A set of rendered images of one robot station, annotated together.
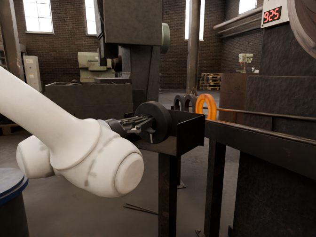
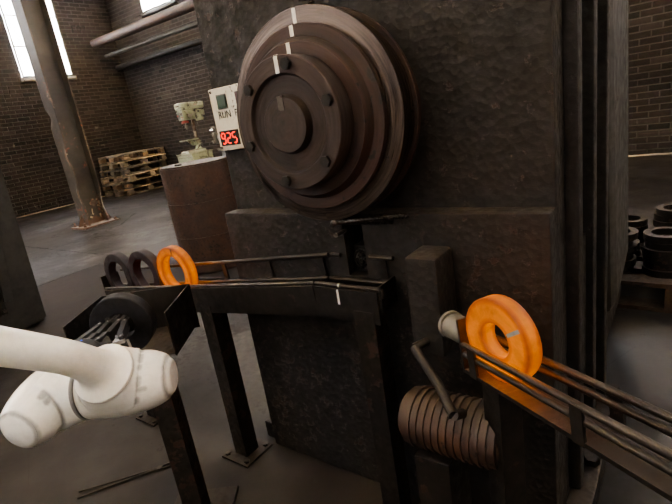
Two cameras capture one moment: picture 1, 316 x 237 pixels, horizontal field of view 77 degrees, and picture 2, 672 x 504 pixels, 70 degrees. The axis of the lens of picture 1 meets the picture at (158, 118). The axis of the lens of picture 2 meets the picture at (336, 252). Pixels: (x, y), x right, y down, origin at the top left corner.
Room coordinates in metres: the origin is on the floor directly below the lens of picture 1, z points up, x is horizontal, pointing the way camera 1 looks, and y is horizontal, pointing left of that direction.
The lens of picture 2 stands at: (-0.53, 0.25, 1.14)
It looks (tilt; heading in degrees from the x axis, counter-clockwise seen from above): 17 degrees down; 323
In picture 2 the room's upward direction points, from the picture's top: 9 degrees counter-clockwise
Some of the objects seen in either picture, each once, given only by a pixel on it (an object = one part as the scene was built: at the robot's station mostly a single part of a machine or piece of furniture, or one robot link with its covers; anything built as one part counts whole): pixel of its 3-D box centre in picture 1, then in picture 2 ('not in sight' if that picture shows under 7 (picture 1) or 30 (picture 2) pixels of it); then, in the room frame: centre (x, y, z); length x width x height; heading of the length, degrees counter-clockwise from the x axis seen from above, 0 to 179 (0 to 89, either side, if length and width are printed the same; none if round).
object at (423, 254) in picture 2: not in sight; (433, 299); (0.17, -0.53, 0.68); 0.11 x 0.08 x 0.24; 106
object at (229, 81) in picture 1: (237, 99); (207, 212); (3.35, -1.35, 0.45); 0.59 x 0.59 x 0.89
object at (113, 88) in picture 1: (92, 107); not in sight; (2.85, 0.96, 0.39); 1.03 x 0.83 x 0.79; 110
